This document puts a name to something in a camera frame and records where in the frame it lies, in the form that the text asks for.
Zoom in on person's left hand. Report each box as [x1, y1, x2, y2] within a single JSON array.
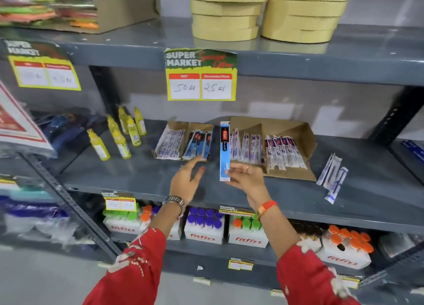
[[169, 155, 206, 204]]

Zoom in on person's right hand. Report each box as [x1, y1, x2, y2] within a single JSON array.
[[225, 163, 271, 210]]

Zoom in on light blue toothbrush packet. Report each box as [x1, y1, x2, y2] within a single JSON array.
[[220, 121, 232, 182]]

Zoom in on person's left forearm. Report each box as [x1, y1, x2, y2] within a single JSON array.
[[83, 200, 186, 305]]

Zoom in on person's right forearm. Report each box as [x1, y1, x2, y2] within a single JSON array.
[[257, 205, 362, 305]]

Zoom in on row of slim white packets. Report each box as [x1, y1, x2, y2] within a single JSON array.
[[230, 127, 266, 165]]

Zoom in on row of dark blue packets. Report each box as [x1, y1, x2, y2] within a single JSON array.
[[182, 130, 213, 162]]

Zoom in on silver wristwatch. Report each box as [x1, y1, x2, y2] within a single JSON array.
[[162, 195, 186, 216]]

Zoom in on row of white purple packets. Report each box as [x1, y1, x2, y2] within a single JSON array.
[[155, 127, 186, 158]]

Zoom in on orange wristband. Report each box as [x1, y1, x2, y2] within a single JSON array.
[[257, 200, 278, 216]]

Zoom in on row of red white packets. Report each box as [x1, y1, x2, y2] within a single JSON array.
[[264, 134, 307, 173]]

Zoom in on small cardboard tray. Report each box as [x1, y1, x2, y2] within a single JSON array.
[[152, 120, 214, 163]]

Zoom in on white box purple cap bottles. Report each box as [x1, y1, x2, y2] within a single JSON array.
[[184, 207, 226, 245]]

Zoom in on white box green orange caps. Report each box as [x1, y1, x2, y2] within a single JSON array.
[[227, 215, 269, 248]]

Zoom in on white box orange purple caps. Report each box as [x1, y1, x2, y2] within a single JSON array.
[[140, 205, 183, 241]]

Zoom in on large cardboard tray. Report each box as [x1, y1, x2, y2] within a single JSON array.
[[205, 116, 318, 182]]

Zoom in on group of yellow bottles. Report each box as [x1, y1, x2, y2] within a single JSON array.
[[86, 105, 148, 162]]

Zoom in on loose white toothbrush packet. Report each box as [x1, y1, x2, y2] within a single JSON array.
[[323, 155, 343, 191], [324, 167, 349, 205], [316, 152, 336, 186]]

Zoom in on white box green cap bottles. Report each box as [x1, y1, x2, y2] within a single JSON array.
[[102, 209, 146, 236]]

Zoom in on white box dark cap bottles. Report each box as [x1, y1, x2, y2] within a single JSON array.
[[293, 221, 324, 253]]

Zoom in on large yellow green price sign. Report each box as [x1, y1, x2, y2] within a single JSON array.
[[1, 39, 82, 92], [164, 48, 238, 102]]

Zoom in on white box orange cap bottles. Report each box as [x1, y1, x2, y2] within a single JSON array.
[[316, 225, 375, 270]]

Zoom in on pile of blue packets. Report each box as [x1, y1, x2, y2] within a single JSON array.
[[32, 112, 107, 153]]

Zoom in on grey metal shelf rack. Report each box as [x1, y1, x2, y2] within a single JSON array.
[[0, 15, 424, 305]]

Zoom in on stacks of round tan boards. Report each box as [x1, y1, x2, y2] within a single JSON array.
[[190, 0, 354, 44]]

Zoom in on pile of clear plastic bags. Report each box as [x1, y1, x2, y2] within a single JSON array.
[[0, 194, 81, 247]]

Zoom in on blue flat packet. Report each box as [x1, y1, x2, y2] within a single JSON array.
[[400, 139, 424, 160]]

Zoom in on clear wrapped packets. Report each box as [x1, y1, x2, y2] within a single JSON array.
[[377, 231, 424, 259]]

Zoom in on flat open cardboard box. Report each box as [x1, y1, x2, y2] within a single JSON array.
[[31, 0, 162, 35]]

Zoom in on red white hanging sign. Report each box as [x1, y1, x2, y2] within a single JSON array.
[[0, 79, 55, 153]]

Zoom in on pile of colourful packets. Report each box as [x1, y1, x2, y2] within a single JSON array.
[[0, 0, 100, 30]]

